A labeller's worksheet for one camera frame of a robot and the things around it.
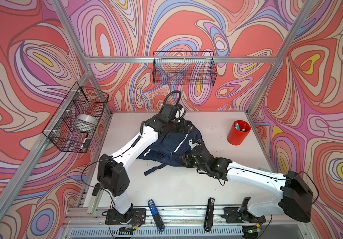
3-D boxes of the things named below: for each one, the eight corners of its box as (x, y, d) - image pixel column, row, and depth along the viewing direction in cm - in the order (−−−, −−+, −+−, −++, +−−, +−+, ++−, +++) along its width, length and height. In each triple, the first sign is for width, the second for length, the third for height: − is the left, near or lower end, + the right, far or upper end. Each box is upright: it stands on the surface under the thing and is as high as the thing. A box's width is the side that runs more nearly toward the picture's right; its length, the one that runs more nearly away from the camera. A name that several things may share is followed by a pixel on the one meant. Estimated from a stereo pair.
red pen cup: (229, 145, 101) (235, 133, 91) (225, 132, 109) (230, 120, 98) (245, 145, 101) (253, 133, 91) (240, 132, 109) (247, 120, 98)
